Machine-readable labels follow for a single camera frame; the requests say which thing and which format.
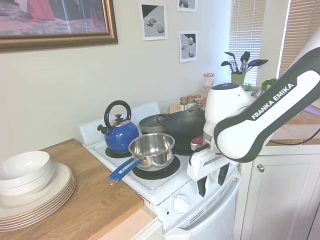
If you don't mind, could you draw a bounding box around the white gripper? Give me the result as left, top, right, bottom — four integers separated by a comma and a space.
186, 147, 231, 198

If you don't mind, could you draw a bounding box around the white electric stove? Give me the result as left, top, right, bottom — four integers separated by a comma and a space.
78, 101, 243, 240

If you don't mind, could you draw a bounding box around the white oven door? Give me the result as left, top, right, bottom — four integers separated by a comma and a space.
162, 183, 242, 240

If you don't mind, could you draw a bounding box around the large white oven knob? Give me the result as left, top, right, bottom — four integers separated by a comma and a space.
172, 194, 190, 215

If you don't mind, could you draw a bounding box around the black coil burner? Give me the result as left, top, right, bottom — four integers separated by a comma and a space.
172, 143, 196, 156
104, 146, 136, 159
131, 155, 181, 180

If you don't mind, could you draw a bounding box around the black wok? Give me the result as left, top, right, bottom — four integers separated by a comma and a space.
156, 109, 207, 151

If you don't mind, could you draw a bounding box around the white cabinet door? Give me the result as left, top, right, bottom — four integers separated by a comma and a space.
236, 146, 320, 240

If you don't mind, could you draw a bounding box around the glass jar red checkered lid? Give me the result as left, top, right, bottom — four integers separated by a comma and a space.
202, 72, 216, 90

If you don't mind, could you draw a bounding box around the green utensil holder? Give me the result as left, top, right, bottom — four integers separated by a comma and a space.
230, 72, 246, 87

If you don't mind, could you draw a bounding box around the green succulent plant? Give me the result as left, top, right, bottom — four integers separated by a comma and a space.
260, 77, 278, 95

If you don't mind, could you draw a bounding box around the black kitchen ladle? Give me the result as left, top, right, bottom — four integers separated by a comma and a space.
220, 61, 235, 75

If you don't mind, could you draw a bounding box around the black slotted spoon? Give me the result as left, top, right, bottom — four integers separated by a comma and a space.
246, 59, 269, 75

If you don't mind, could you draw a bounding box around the black kitchen spoon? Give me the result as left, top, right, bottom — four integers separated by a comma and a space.
224, 51, 238, 75

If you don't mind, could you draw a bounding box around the black kitchen spatula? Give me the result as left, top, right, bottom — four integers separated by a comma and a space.
240, 51, 251, 75

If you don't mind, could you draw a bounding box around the medium grey shapes paper print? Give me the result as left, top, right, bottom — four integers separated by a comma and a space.
178, 30, 198, 64

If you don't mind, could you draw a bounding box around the gold rimmed white plate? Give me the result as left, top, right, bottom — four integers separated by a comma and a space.
0, 161, 74, 220
0, 184, 76, 231
0, 177, 76, 226
0, 187, 76, 233
0, 174, 75, 223
0, 181, 76, 228

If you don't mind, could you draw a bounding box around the white ceramic bowl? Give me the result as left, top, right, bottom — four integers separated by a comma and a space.
0, 166, 55, 190
0, 150, 53, 181
0, 174, 55, 197

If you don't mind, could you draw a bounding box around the large grey shapes paper print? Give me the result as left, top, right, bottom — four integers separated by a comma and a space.
138, 1, 168, 42

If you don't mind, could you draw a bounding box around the small cropped paper print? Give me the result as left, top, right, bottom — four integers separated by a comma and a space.
176, 0, 198, 13

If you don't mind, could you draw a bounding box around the gold framed painting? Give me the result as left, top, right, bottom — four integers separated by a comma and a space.
0, 0, 119, 53

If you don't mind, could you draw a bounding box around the steel saucepan with blue handle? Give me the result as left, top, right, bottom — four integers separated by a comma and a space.
107, 133, 176, 186

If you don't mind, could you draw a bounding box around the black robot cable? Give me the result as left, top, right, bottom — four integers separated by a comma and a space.
268, 129, 320, 146

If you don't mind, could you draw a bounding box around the blue kettle with black handle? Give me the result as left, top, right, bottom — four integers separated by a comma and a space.
97, 100, 140, 154

